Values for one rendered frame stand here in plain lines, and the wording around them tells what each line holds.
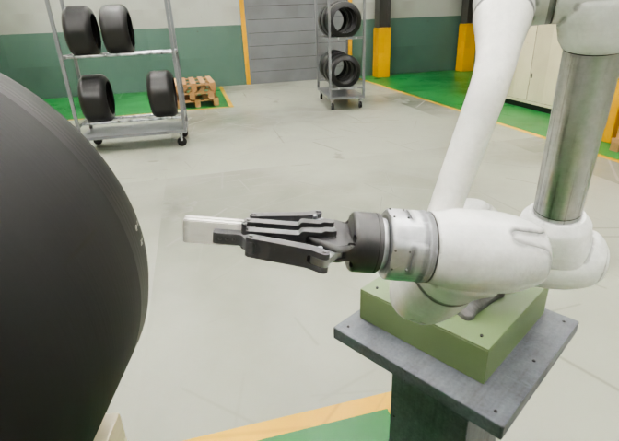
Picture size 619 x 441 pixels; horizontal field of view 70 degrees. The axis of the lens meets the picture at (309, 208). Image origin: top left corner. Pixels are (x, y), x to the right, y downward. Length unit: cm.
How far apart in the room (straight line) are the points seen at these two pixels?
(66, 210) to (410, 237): 37
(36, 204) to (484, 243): 47
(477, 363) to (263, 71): 1093
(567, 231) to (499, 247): 59
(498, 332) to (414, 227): 72
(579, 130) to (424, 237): 57
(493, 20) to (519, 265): 44
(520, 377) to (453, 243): 77
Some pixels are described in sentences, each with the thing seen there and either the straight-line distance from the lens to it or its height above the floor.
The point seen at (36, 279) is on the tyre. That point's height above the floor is 128.
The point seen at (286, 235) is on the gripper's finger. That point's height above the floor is 125.
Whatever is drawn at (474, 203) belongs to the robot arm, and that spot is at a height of 103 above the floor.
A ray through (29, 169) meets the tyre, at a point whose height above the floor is 135.
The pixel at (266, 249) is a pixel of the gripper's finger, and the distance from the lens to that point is 50.
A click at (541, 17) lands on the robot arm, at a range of 95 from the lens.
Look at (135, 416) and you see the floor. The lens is 213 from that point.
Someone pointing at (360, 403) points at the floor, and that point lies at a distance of 202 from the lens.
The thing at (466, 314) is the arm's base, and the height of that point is 77.
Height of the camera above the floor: 148
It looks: 23 degrees down
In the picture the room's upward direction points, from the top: 2 degrees counter-clockwise
